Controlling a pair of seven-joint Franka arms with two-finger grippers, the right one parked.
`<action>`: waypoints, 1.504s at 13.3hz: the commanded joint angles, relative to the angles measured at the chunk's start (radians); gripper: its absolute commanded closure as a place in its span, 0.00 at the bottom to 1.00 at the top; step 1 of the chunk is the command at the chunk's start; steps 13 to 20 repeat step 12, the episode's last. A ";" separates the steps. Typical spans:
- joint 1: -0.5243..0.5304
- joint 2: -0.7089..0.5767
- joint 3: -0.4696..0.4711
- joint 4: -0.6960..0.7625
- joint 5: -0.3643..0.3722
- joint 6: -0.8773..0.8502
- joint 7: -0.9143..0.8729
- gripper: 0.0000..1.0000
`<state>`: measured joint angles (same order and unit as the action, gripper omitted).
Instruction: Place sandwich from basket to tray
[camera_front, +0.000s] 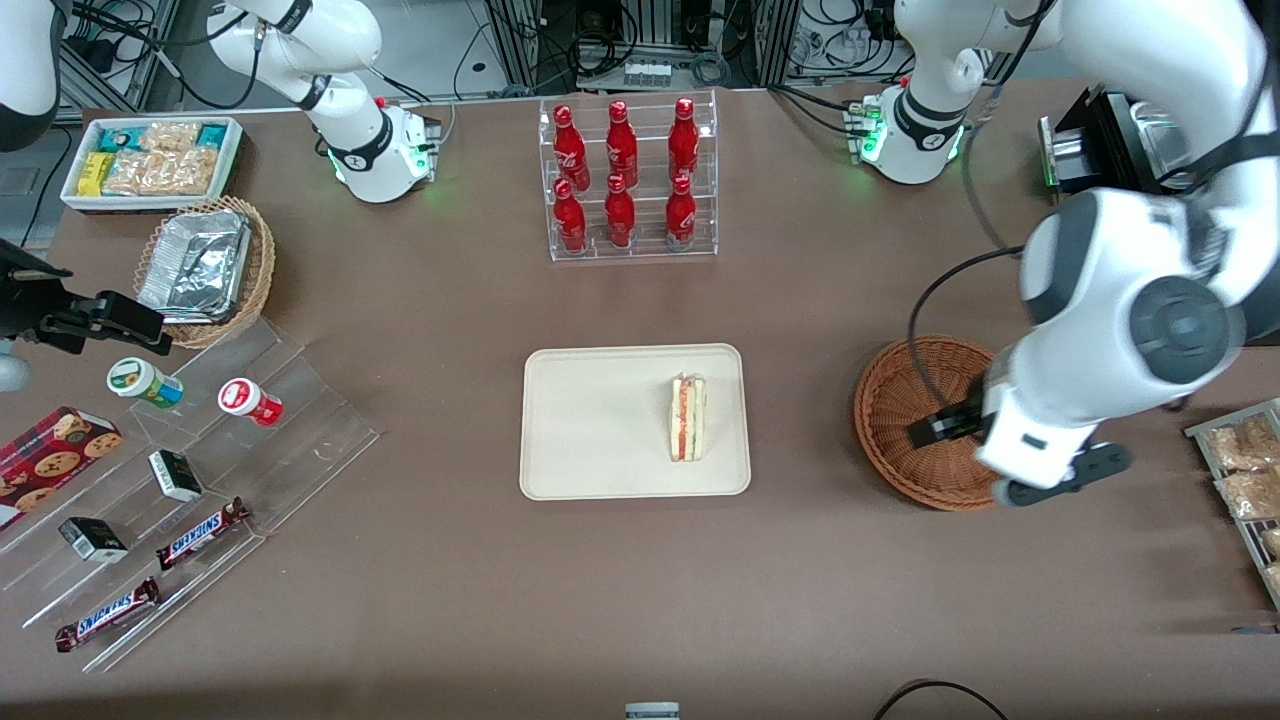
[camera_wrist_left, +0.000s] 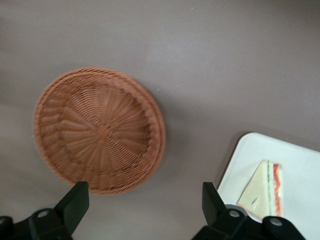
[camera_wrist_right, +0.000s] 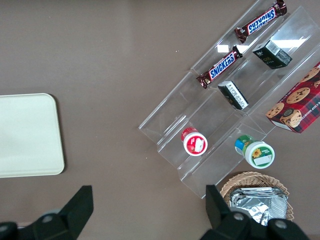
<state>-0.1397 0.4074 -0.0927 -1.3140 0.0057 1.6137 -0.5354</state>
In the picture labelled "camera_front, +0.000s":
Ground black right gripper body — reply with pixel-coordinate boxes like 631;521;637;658
0;240;72;346

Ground triangular sandwich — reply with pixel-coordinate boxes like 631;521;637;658
667;372;710;464

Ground round brown wicker basket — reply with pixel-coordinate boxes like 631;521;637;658
853;334;1003;512

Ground oval tan wicker basket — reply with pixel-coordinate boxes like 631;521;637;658
132;195;277;350

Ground grey metal rack tray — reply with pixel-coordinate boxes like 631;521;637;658
1184;397;1280;612

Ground beige plastic tray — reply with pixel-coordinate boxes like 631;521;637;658
519;343;752;500

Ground green lidded cup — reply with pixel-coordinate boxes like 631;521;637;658
106;356;185;411

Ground stacked aluminium foil trays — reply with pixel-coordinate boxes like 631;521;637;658
136;208;252;325

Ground white plastic bin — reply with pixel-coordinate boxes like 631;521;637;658
60;116;245;214

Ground red tartan cookie box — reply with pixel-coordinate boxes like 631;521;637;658
0;405;124;532

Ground red lidded cup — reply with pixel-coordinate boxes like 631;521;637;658
217;377;285;429

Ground clear cracker bag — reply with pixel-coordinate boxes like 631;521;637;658
103;148;218;197
140;121;202;157

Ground small dark green box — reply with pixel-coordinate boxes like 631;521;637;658
147;449;205;504
57;516;130;565

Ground clear pastry bag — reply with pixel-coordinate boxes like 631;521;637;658
1203;414;1280;472
1214;469;1280;522

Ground clear acrylic stepped stand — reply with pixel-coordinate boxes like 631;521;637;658
0;420;269;674
120;317;382;543

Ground Snickers chocolate bar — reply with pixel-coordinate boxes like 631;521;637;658
154;496;252;572
54;576;162;654

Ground black food warmer appliance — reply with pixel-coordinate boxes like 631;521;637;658
1037;84;1203;197

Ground steel pan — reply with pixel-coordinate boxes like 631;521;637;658
1128;98;1193;173

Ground red cola bottle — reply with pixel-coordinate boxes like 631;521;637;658
553;178;589;254
604;174;637;250
552;104;592;193
667;97;700;183
665;174;698;250
605;100;639;189

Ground clear acrylic bottle rack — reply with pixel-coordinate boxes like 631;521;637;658
537;89;720;264

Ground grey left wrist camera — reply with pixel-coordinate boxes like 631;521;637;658
994;442;1134;508

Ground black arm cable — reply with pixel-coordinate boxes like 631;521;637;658
906;244;1032;422

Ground black looped cable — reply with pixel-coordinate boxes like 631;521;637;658
872;679;1012;720

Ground aluminium frame rack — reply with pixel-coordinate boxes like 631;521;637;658
484;0;803;97

